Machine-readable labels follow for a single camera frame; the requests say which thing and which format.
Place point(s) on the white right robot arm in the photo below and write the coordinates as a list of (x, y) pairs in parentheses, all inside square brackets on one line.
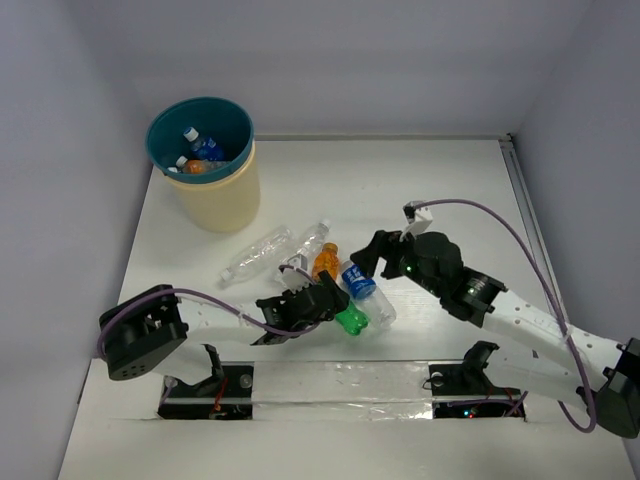
[(611, 368)]

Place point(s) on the orange label drink bottle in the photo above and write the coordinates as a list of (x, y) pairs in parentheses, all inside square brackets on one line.
[(198, 166)]

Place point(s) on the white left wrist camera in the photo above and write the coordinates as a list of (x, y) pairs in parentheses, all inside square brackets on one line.
[(293, 273)]

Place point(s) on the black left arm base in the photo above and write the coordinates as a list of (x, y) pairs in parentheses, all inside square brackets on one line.
[(225, 395)]

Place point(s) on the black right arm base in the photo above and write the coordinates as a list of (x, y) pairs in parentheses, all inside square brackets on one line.
[(461, 389)]

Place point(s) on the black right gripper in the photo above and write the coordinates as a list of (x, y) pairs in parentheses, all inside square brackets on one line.
[(368, 256)]

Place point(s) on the yellow bottle dark blue label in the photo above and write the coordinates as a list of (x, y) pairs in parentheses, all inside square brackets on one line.
[(175, 166)]

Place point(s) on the clear crumpled bottle white cap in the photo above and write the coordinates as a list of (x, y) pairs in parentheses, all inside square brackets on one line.
[(311, 241)]

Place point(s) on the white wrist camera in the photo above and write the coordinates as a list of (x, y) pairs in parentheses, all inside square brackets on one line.
[(418, 217), (293, 273)]

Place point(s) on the green soda bottle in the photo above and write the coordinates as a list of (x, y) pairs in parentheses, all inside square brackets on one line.
[(353, 320)]

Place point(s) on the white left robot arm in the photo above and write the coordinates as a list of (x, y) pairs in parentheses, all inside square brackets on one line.
[(148, 334)]

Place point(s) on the small blue label water bottle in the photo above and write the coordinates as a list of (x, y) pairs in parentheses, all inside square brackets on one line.
[(367, 296)]

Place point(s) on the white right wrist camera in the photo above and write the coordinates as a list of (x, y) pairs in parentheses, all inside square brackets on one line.
[(418, 217)]

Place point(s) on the clear unlabelled plastic bottle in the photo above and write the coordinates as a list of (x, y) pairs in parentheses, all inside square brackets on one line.
[(257, 257)]

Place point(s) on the aluminium side rail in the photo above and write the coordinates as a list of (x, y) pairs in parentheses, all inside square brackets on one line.
[(533, 231)]

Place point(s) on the small orange juice bottle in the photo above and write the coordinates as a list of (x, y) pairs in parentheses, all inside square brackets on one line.
[(327, 260)]

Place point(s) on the large blue label water bottle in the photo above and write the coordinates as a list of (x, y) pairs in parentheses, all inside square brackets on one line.
[(204, 147)]

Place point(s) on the cream bin with teal rim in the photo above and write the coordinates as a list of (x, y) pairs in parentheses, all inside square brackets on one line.
[(222, 201)]

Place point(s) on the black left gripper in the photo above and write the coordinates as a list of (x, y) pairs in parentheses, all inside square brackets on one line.
[(322, 301)]

